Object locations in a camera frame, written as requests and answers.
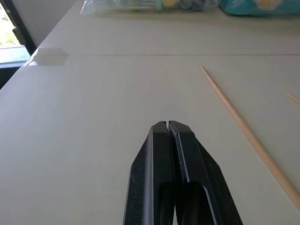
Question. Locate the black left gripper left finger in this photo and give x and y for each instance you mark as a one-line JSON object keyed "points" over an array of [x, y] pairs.
{"points": [[150, 168]]}

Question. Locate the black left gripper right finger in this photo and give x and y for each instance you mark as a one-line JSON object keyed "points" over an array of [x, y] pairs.
{"points": [[199, 168]]}

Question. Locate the teal flower-print package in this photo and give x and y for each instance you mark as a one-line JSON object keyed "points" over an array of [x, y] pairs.
{"points": [[262, 7]]}

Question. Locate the dark window frame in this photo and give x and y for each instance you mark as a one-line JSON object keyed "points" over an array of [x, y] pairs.
{"points": [[20, 30]]}

